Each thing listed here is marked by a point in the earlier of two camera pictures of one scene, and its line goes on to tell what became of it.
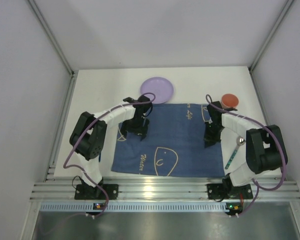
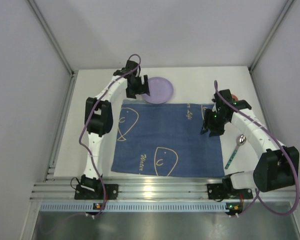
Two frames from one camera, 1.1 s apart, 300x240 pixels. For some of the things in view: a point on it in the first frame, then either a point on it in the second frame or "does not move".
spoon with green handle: [240, 141] does not move
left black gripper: [135, 127] → [136, 88]
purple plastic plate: [161, 87] does not move
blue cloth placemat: [173, 147] does not move
